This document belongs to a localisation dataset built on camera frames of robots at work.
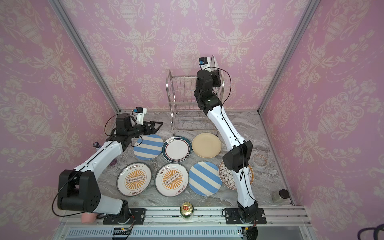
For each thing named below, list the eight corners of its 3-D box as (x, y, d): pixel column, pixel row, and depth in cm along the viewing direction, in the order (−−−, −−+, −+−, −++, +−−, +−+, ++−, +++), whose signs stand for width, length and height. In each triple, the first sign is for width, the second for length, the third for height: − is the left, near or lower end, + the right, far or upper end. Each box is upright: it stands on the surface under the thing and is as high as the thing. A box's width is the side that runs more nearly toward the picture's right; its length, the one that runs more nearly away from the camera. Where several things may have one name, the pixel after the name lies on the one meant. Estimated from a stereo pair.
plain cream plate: (192, 158, 97) (192, 156, 95) (192, 134, 108) (192, 132, 107) (222, 158, 97) (222, 156, 95) (219, 134, 109) (219, 132, 107)
